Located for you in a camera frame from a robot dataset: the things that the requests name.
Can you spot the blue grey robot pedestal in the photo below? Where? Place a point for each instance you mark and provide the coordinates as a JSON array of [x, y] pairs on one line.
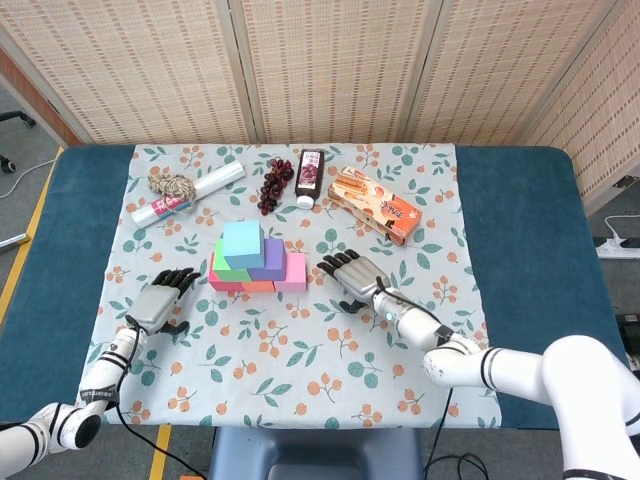
[[315, 450]]

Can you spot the white power strip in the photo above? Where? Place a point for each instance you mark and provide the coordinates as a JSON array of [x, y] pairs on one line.
[[620, 248]]

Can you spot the black office chair base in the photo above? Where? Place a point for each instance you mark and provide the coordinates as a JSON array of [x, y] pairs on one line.
[[15, 117]]

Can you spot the black equipment box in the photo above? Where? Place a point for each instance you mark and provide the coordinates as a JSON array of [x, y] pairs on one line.
[[631, 325]]

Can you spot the beige twine bundle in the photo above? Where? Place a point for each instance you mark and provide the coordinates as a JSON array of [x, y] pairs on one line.
[[172, 186]]

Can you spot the orange biscuit box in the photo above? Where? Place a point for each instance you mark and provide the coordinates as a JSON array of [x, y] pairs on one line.
[[375, 205]]

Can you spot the orange block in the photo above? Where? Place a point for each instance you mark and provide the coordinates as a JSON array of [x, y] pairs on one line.
[[259, 287]]

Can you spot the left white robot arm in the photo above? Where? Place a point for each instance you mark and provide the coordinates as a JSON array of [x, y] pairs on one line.
[[80, 395]]

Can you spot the grey metal bar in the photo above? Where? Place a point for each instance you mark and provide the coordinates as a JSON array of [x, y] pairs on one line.
[[12, 241]]

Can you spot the magenta block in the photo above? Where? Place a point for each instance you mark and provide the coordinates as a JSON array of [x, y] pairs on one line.
[[222, 286]]

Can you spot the dark red grape bunch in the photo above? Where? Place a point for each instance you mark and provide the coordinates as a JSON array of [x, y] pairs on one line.
[[274, 187]]

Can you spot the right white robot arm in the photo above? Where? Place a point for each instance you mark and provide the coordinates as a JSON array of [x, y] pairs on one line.
[[500, 360]]

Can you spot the green block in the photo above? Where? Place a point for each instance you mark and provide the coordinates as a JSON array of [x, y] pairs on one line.
[[224, 270]]

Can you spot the floral fruit print tablecloth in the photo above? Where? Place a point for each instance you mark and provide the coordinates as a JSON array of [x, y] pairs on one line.
[[350, 400]]

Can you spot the dark grape juice bottle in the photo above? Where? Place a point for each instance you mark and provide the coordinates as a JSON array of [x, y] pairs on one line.
[[309, 175]]

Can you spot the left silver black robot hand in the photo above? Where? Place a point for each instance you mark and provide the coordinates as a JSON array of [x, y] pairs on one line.
[[155, 302]]

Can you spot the pink block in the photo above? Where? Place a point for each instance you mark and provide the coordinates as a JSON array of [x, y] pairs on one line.
[[294, 275]]

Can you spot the light blue block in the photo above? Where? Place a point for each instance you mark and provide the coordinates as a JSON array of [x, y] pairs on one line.
[[243, 245]]

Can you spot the purple block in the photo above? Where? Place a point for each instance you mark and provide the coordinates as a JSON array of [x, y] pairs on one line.
[[274, 260]]

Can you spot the clear plastic wrap roll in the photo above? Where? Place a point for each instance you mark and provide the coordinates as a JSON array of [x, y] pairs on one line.
[[220, 180]]

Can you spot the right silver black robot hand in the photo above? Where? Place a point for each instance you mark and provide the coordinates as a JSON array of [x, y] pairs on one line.
[[357, 275]]

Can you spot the woven bamboo folding screen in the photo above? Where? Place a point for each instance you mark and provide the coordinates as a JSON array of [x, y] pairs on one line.
[[325, 75]]

